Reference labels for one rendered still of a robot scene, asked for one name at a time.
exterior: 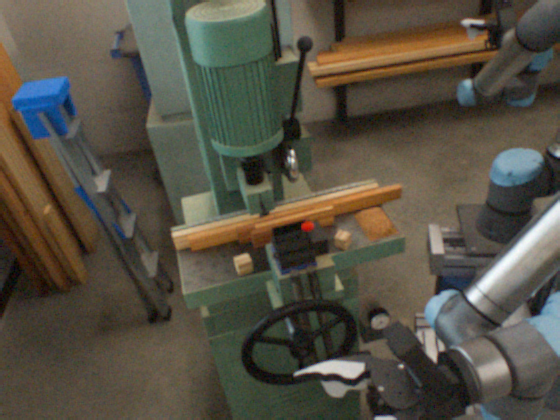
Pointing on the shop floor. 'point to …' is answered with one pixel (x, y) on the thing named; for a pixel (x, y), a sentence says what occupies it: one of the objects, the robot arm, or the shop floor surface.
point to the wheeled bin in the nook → (135, 71)
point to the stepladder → (93, 185)
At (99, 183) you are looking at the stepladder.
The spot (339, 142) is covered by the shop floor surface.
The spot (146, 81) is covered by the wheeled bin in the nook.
